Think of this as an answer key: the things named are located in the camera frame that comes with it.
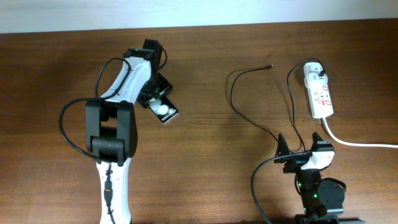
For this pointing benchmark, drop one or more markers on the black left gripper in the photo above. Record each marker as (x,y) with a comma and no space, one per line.
(165,88)

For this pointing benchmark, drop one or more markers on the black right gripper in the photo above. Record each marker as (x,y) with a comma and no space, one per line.
(294,161)

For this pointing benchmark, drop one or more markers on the white power strip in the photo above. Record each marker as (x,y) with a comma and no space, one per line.
(320,101)

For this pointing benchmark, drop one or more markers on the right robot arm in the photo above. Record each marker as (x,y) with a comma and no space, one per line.
(322,198)

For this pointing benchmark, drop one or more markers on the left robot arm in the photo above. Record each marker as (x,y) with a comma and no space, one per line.
(111,131)

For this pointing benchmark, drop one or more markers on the black smartphone with lit screen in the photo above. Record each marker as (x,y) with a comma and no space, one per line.
(164,109)

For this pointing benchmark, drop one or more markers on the white USB charger plug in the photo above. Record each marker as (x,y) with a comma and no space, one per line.
(314,75)

